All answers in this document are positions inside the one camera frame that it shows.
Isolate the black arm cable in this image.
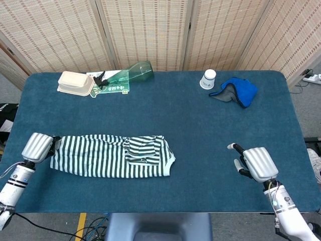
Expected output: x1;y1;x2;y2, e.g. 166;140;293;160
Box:
12;212;83;241
274;218;289;238

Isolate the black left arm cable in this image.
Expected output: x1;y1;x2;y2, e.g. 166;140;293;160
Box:
12;212;83;241

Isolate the blue carpet table mat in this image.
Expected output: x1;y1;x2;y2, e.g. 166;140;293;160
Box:
0;70;321;214

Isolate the green printed card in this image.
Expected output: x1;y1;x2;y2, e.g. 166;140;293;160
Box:
90;82;131;98

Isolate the white power strip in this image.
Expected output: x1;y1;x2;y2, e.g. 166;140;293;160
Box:
302;72;321;85

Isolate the green spray bottle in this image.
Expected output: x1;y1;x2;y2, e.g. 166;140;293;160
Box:
93;61;155;89

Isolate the beige plastic food container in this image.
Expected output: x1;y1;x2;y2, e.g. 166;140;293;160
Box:
57;71;95;97

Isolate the woven folding screen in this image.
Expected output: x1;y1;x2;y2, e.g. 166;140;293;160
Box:
0;0;321;88

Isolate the floor cable bundle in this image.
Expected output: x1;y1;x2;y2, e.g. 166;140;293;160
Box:
67;213;111;241

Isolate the white sneaker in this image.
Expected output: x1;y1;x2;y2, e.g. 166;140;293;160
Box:
307;148;321;184

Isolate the white paper cup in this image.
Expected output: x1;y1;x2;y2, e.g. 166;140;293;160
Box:
199;69;217;89

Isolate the blue and grey cloth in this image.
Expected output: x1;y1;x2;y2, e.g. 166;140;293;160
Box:
208;76;259;108

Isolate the green white striped T-shirt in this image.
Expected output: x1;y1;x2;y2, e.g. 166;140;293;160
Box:
49;134;176;179

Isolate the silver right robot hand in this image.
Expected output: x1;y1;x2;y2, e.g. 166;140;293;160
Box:
227;143;279;183

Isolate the black bag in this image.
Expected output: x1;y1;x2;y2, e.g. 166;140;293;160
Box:
0;102;20;145

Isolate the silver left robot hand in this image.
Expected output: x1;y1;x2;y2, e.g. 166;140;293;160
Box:
21;132;62;164

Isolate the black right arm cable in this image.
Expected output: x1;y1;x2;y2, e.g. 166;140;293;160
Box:
274;218;289;238

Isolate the white paper sheet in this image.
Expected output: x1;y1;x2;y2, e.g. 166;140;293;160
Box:
86;71;121;77

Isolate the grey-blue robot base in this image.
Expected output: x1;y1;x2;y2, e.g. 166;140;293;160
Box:
105;212;213;241

